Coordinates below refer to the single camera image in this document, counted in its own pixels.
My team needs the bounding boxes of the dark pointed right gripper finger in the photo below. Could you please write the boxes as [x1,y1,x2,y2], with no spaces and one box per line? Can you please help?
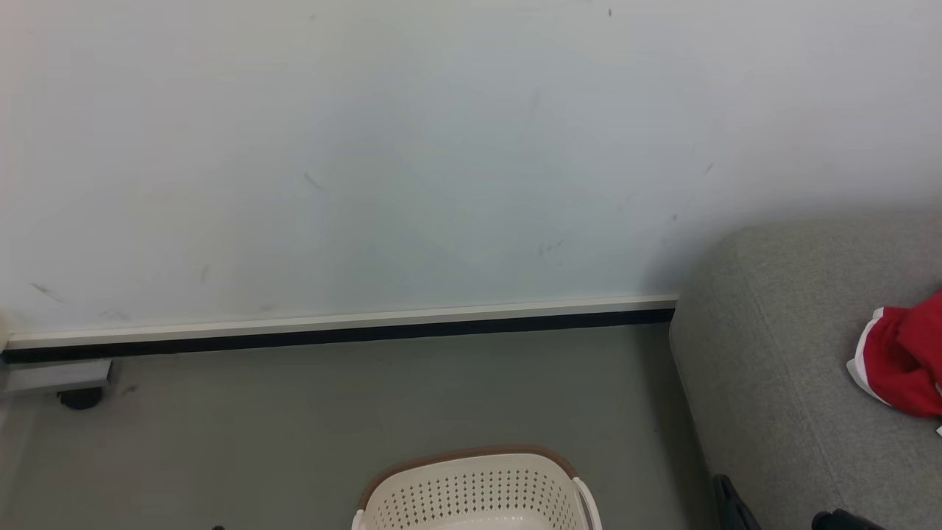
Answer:
[712,474,760,530]

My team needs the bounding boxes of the red white-trimmed garment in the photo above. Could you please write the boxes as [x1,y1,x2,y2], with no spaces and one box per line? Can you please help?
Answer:
[846,290,942,437]

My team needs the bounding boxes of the cream perforated laundry basket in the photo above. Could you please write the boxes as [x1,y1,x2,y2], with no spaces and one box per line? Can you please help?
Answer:
[351,445,603,530]

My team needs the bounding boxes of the grey fabric sofa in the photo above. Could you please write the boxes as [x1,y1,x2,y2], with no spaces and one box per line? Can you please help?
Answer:
[667,212,942,530]

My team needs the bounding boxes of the grey base with black caster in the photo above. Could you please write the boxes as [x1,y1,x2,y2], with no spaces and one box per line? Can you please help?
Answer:
[0,358,113,411]

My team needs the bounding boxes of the white black wall baseboard strip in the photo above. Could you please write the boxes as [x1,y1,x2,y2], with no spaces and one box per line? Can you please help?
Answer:
[0,294,679,364]

